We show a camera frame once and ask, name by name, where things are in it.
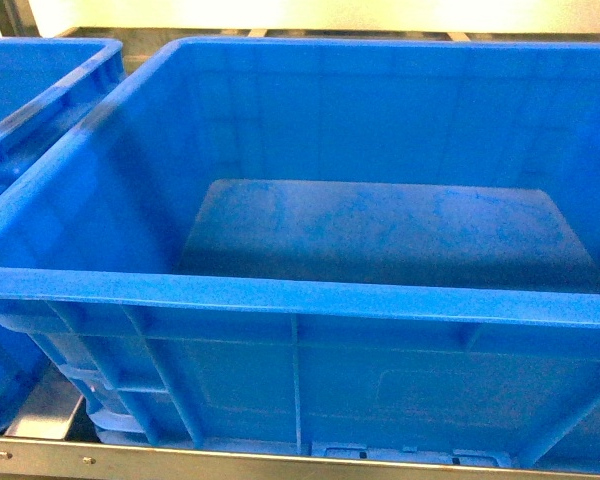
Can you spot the blue plastic crate left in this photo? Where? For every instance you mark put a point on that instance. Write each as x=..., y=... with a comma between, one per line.
x=46, y=87

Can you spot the blue plastic crate right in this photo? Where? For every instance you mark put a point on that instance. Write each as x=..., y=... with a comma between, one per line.
x=330, y=250

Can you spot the metal shelf rack frame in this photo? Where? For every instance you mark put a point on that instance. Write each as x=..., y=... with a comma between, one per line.
x=130, y=462

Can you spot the blue plastic crate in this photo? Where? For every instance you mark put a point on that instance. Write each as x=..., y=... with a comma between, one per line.
x=46, y=87
x=330, y=250

